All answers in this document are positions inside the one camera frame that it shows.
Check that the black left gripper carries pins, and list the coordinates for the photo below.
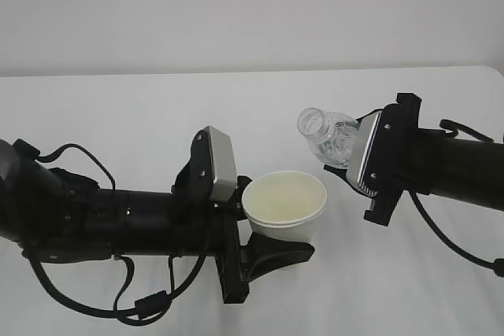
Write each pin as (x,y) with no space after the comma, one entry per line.
(260,256)

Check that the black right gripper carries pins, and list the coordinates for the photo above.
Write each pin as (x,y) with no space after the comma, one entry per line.
(398,158)

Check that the clear plastic water bottle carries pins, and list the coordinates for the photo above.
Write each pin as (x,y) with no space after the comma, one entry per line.
(329,135)

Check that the white paper cup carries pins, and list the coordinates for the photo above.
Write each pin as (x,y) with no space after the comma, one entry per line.
(285,206)

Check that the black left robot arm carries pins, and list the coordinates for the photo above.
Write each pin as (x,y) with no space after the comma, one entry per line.
(59,217)

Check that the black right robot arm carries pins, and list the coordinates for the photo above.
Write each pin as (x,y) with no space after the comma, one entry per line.
(464,165)

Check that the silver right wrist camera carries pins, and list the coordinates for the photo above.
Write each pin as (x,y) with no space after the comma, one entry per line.
(355,173)

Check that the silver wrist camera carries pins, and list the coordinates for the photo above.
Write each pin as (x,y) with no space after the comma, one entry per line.
(355,173)
(223,165)

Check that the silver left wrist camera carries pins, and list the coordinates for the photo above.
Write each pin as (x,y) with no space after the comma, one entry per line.
(223,165)

